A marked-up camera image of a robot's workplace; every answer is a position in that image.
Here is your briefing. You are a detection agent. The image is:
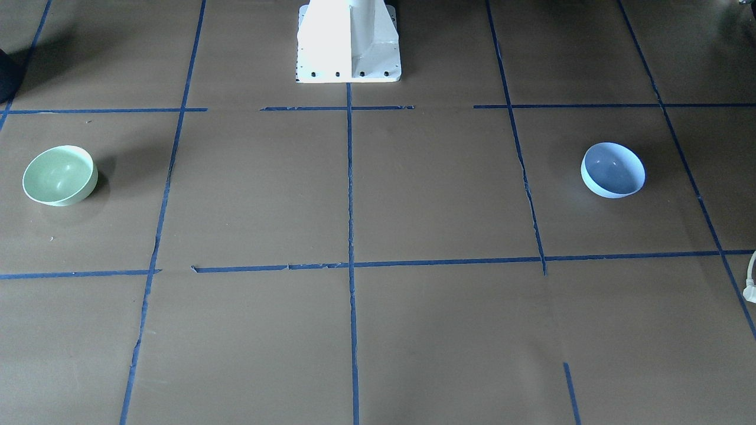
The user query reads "blue bowl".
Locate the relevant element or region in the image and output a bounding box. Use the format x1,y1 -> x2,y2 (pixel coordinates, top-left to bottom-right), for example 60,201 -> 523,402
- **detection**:
581,142 -> 646,199

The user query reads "green bowl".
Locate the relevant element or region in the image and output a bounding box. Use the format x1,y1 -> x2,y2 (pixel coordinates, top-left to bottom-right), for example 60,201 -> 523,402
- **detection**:
22,145 -> 99,207

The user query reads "white power plug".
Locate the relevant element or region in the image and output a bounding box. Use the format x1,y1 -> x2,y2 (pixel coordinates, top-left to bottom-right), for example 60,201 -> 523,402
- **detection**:
742,251 -> 756,304

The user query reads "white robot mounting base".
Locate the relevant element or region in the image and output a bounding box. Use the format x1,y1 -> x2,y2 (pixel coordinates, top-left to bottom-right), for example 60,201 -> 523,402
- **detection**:
295,1 -> 402,84

